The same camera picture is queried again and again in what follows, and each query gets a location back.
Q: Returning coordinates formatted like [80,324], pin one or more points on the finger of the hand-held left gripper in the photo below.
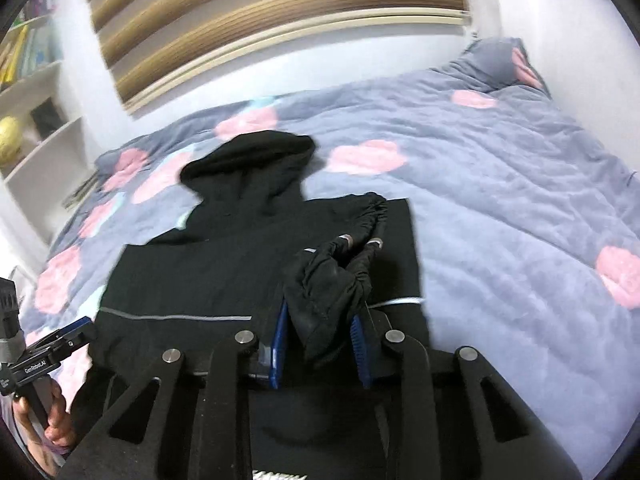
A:
[75,335]

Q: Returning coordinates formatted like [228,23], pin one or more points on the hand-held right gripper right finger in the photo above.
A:
[357,347]

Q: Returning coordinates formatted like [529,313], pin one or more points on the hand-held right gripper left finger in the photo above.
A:
[277,347]

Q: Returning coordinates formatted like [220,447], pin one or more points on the black hoodie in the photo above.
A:
[225,260]

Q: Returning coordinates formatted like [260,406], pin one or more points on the person's left forearm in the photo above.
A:
[32,457]

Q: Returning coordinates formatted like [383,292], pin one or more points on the person's left hand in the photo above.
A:
[57,425]

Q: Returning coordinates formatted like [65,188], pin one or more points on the white bookshelf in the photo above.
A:
[45,155]

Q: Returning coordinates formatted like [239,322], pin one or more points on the grey blanket with pink flowers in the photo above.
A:
[500,210]

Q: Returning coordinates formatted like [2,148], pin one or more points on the yellow ball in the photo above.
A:
[9,139]

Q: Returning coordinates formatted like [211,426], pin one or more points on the dark box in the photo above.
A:
[46,117]

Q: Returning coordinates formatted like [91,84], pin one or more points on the row of books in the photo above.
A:
[17,50]

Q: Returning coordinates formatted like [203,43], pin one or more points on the grey pillow with pink flowers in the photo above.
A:
[492,62]

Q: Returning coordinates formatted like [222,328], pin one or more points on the brown striped window blind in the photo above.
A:
[250,10]

